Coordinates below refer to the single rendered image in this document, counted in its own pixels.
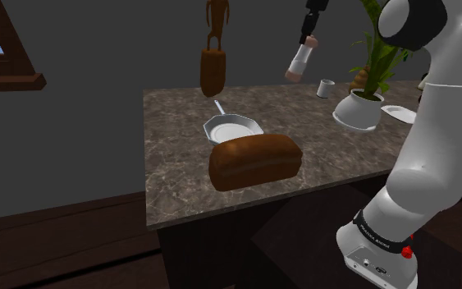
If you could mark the green plant in white pot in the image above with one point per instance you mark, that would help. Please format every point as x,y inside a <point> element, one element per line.
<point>359,110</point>

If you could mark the white and pink grinder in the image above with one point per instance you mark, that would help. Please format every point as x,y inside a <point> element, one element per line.
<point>301,60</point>

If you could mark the brown bread loaf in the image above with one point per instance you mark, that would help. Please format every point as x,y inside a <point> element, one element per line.
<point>254,162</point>

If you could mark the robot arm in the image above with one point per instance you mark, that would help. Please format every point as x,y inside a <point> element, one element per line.
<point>446,140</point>

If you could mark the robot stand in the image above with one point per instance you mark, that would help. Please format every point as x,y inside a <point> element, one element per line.
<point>314,256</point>

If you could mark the white cup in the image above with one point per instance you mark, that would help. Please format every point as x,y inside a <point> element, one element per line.
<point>325,89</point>

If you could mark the silver frying pan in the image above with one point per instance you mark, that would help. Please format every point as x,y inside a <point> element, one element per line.
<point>230,129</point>

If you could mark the white plate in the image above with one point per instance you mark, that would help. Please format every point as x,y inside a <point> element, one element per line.
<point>400,113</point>

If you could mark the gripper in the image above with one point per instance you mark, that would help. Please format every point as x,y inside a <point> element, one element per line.
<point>317,4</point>

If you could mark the brown wooden figure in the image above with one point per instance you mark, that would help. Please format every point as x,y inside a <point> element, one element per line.
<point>213,64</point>

